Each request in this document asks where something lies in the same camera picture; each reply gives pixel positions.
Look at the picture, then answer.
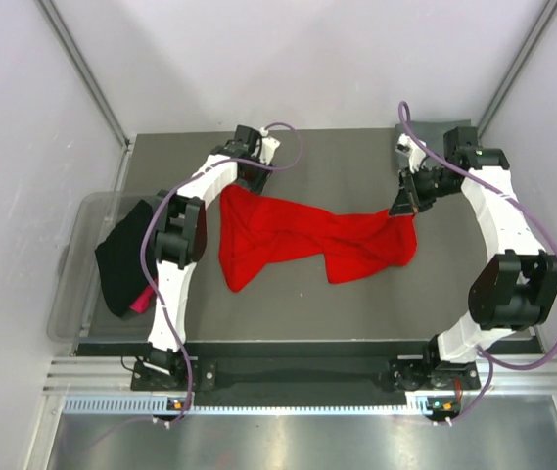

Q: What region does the left aluminium frame post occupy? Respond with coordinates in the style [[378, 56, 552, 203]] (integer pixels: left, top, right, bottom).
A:
[[34, 0, 130, 149]]

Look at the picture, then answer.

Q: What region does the right aluminium frame post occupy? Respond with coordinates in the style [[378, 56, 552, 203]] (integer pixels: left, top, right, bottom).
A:
[[478, 0, 557, 139]]

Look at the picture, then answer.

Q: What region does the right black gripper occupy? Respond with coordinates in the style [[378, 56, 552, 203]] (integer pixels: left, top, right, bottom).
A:
[[389, 164, 461, 217]]

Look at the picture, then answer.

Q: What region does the black t shirt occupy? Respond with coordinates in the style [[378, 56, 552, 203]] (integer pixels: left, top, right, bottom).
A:
[[95, 200, 153, 317]]

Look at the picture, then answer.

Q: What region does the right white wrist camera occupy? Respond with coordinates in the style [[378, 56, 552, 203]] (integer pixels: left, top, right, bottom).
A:
[[395, 133, 427, 173]]

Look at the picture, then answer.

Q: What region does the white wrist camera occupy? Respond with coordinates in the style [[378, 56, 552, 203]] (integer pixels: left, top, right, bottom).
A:
[[257, 127, 281, 165], [395, 133, 427, 173]]

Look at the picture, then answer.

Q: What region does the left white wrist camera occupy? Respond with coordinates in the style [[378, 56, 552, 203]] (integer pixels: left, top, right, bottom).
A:
[[257, 127, 281, 165]]

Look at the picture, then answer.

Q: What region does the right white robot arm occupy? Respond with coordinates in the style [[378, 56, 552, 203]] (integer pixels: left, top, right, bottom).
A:
[[389, 126, 557, 390]]

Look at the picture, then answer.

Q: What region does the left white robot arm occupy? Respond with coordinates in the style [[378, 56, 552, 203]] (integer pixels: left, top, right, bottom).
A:
[[135, 125, 280, 389]]

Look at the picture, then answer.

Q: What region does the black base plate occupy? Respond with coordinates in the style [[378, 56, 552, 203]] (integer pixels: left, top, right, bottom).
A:
[[131, 356, 481, 401]]

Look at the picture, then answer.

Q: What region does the clear plastic bin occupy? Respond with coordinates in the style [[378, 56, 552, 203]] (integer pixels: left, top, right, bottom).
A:
[[47, 191, 164, 343]]

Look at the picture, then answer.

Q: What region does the pink t shirt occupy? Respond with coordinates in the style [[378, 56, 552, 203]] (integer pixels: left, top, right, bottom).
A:
[[130, 285, 155, 314]]

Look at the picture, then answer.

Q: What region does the red t shirt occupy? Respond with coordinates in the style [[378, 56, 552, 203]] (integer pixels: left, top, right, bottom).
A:
[[218, 185, 418, 292]]

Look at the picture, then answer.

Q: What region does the aluminium frame post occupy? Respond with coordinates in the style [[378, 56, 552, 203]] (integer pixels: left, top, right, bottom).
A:
[[34, 0, 130, 149], [478, 0, 557, 139]]

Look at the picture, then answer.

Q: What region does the grey slotted cable duct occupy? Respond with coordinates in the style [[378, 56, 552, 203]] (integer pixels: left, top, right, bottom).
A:
[[62, 394, 460, 416]]

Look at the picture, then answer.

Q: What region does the folded grey t shirt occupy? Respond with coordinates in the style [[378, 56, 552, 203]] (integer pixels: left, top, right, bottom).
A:
[[393, 119, 472, 169]]

